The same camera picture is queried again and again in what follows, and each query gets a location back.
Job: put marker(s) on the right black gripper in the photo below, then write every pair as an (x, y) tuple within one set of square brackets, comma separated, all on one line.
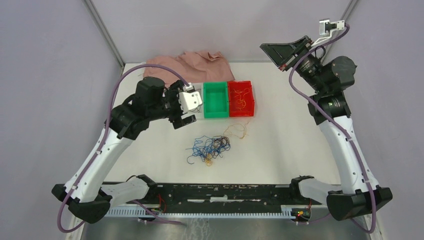
[(280, 52)]

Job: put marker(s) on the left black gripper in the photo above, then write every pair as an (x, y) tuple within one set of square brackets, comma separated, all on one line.
[(177, 120)]

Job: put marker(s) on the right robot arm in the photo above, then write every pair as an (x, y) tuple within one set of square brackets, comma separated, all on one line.
[(360, 192)]

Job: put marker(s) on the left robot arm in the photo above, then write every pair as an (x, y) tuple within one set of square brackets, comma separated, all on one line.
[(85, 194)]

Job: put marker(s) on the white plastic bin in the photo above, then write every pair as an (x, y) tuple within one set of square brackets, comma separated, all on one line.
[(199, 114)]

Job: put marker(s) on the green plastic bin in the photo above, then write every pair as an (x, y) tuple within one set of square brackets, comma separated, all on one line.
[(215, 100)]

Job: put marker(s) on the pink crumpled cloth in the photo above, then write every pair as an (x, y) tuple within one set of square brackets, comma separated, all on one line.
[(197, 66)]

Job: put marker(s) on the red plastic bin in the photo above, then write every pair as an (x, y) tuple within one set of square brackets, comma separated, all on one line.
[(241, 99)]

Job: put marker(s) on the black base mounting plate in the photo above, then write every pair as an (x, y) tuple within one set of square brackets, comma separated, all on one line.
[(196, 198)]

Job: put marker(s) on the white slotted cable duct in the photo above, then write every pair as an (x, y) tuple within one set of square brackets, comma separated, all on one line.
[(138, 212)]

